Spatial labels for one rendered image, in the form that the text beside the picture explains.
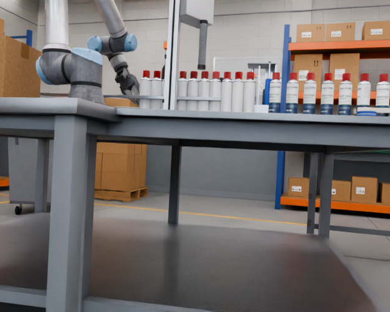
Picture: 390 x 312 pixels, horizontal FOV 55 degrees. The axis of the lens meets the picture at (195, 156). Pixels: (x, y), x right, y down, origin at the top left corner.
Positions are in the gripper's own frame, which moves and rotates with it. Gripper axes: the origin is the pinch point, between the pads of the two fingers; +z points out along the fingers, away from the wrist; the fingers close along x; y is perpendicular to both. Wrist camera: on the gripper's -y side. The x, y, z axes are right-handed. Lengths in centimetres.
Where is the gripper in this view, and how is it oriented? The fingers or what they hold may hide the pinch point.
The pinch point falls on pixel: (137, 102)
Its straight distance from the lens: 184.4
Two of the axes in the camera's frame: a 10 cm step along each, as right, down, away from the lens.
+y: 1.7, 0.0, 9.9
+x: -8.8, 4.5, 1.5
